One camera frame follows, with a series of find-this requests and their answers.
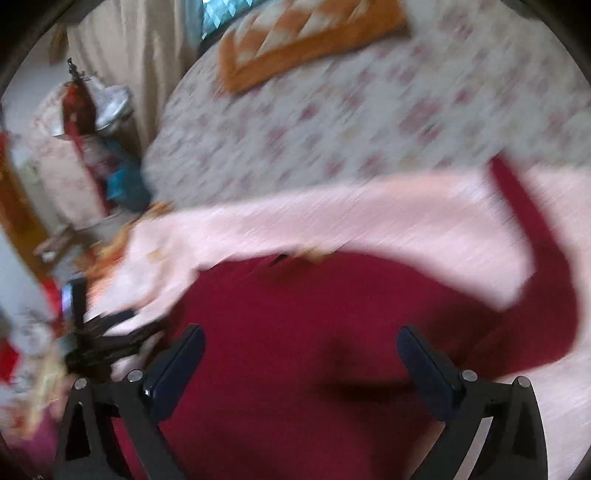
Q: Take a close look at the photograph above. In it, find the dark red fleece garment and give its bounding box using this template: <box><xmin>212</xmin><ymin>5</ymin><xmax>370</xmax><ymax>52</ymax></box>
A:
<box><xmin>161</xmin><ymin>157</ymin><xmax>580</xmax><ymax>479</ymax></box>

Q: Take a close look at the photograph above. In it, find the floral covered furniture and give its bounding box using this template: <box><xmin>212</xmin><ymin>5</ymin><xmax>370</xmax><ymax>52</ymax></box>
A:
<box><xmin>25</xmin><ymin>84</ymin><xmax>106</xmax><ymax>229</ymax></box>

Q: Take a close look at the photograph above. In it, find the blue plastic bag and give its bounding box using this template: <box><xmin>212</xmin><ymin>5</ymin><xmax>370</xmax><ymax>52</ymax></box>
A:
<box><xmin>102</xmin><ymin>139</ymin><xmax>152</xmax><ymax>214</ymax></box>

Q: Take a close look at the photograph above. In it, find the pink quilted satin bedspread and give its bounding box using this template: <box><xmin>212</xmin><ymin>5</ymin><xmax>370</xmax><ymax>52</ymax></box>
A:
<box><xmin>86</xmin><ymin>167</ymin><xmax>590</xmax><ymax>479</ymax></box>

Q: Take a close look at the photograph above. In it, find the beige curtain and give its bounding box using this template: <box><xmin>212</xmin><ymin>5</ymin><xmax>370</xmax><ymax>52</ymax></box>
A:
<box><xmin>67</xmin><ymin>0</ymin><xmax>204</xmax><ymax>152</ymax></box>

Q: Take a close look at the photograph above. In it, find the floral white bed sheet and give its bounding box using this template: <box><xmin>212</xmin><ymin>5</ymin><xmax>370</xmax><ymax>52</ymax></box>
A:
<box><xmin>142</xmin><ymin>1</ymin><xmax>590</xmax><ymax>208</ymax></box>

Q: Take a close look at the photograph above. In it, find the orange patterned pillow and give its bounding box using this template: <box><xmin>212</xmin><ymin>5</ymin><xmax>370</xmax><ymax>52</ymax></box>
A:
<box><xmin>218</xmin><ymin>0</ymin><xmax>407</xmax><ymax>94</ymax></box>

